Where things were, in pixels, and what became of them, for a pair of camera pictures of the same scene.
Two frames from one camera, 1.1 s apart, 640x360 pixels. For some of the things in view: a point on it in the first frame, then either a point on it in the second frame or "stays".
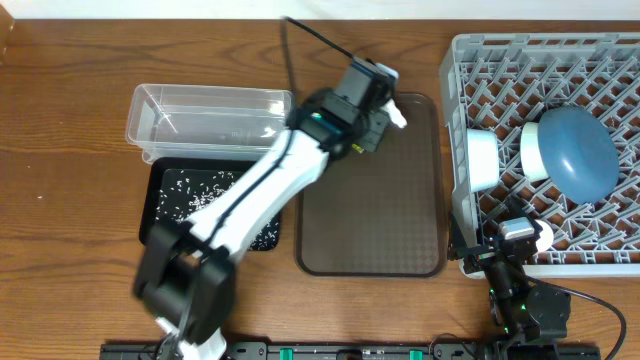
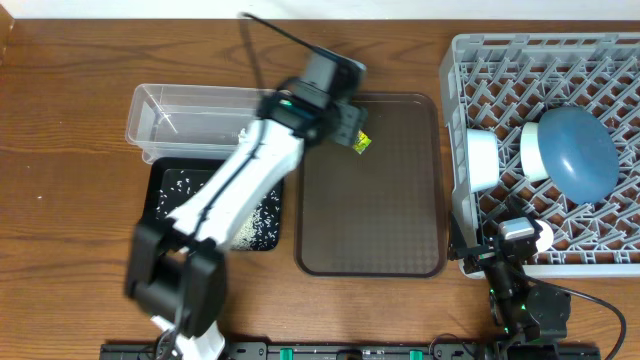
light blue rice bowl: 483,159 stays
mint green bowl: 530,151 stays
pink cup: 545,239 stays
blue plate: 577,155 stays
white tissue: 396,115 to 242,134
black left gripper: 375,136 to 357,120
